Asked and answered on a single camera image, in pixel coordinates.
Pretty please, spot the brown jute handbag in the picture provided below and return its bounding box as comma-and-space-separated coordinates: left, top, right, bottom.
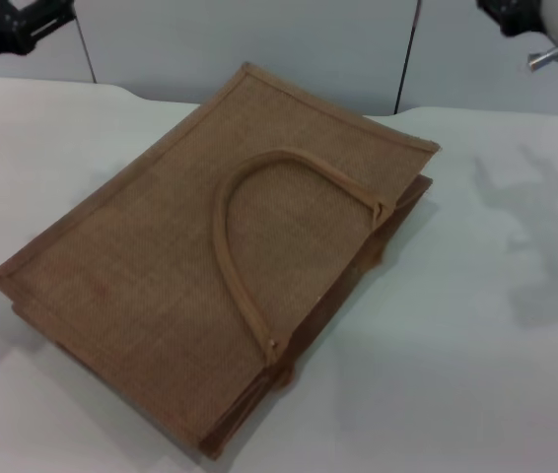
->
0, 61, 444, 463

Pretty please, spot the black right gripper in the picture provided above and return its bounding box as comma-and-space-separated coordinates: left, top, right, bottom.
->
475, 0, 547, 37

